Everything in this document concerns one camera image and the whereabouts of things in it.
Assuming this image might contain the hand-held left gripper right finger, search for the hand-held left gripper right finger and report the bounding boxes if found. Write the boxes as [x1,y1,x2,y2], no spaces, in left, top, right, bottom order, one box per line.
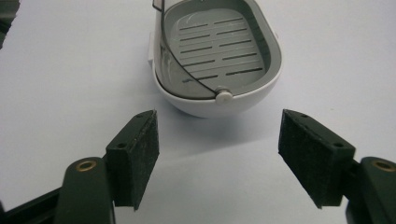
[277,108,396,224]

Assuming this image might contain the dark object at table edge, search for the dark object at table edge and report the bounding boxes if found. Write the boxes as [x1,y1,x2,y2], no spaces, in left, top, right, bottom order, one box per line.
[0,0,21,50]

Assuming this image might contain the white soap box with lid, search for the white soap box with lid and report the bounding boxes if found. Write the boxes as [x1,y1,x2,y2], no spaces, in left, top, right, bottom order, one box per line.
[147,0,283,119]

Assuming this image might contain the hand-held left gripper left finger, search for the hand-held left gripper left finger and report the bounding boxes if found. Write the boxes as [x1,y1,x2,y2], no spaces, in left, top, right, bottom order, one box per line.
[54,109,161,224]

